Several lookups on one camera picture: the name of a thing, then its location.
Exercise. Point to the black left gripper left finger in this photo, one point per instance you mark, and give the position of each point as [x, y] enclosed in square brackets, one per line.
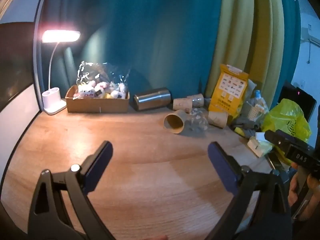
[48, 216]

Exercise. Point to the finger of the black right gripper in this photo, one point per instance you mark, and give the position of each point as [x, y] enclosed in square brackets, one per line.
[271, 137]
[282, 137]

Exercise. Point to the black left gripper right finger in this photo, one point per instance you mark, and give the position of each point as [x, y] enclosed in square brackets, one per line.
[271, 217]

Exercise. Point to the cartoon-printed paper cup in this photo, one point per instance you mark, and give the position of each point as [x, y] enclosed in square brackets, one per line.
[175, 122]

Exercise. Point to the paper cup by yellow bag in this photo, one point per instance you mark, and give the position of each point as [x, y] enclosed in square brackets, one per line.
[218, 119]

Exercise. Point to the paper cup behind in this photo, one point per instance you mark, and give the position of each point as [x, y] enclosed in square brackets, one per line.
[197, 100]

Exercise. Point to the paper cup lying left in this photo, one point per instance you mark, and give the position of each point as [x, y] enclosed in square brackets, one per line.
[184, 104]

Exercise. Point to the yellow-green plastic bag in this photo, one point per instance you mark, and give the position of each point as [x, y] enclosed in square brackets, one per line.
[288, 117]

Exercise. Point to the tissue pack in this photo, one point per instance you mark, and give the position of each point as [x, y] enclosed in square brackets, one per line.
[259, 145]

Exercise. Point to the grey cloth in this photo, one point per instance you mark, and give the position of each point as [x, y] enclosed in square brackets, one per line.
[249, 127]

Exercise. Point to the white plastic basket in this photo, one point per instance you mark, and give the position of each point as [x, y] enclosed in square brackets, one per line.
[254, 113]

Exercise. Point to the black monitor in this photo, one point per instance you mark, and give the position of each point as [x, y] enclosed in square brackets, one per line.
[305, 101]

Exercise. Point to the yellow sponge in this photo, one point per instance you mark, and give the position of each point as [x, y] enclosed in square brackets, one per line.
[239, 131]

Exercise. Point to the yellow paper bag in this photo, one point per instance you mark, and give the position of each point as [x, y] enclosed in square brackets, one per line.
[229, 92]

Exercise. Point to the clear plastic bottle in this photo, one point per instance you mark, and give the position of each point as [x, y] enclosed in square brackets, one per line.
[196, 120]

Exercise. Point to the yellow-green curtain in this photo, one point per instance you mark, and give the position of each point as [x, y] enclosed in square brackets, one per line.
[250, 37]

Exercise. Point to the white desk lamp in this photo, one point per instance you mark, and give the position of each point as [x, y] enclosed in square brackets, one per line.
[58, 82]

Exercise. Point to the brown cardboard box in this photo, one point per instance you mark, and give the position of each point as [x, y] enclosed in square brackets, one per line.
[95, 105]

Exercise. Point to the stainless steel tumbler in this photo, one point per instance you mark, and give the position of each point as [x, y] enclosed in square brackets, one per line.
[152, 99]

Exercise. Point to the teal curtain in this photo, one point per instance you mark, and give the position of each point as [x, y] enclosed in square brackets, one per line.
[165, 43]

